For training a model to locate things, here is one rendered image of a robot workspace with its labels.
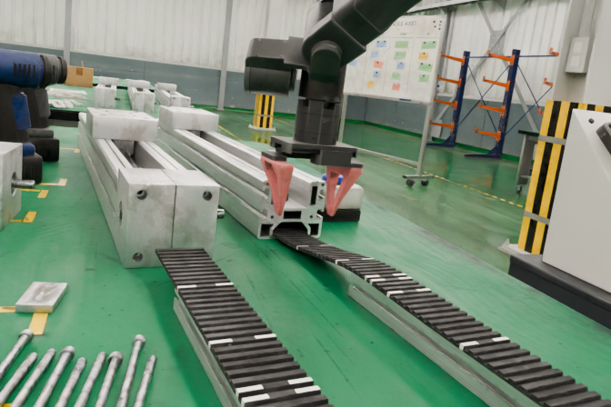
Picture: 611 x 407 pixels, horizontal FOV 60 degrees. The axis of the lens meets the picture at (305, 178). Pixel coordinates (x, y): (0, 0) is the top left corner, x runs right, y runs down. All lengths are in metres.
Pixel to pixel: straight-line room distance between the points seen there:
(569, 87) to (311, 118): 3.49
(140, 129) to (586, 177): 0.73
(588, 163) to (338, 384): 0.53
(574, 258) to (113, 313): 0.62
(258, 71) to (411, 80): 5.78
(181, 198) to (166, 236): 0.05
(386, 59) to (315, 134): 6.06
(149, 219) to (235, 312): 0.20
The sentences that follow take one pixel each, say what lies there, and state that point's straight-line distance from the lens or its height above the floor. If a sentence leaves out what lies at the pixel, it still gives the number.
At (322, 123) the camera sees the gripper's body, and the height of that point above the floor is 0.95.
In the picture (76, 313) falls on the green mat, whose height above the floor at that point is 0.78.
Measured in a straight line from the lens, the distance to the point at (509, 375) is 0.43.
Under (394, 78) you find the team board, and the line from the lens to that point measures 6.59.
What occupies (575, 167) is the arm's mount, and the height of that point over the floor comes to 0.93.
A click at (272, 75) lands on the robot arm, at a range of 0.66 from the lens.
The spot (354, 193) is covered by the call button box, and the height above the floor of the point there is 0.83.
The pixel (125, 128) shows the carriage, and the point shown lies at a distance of 0.99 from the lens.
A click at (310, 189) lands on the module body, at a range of 0.76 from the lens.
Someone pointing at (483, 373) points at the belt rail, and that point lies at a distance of 0.45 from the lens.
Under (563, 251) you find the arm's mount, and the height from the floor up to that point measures 0.81.
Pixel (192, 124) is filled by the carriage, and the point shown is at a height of 0.88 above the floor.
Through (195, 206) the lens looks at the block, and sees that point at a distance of 0.61.
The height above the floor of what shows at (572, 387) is 0.81.
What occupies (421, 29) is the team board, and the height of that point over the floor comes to 1.79.
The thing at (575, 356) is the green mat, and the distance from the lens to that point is 0.58.
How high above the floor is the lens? 1.00
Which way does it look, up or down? 10 degrees down
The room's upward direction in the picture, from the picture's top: 7 degrees clockwise
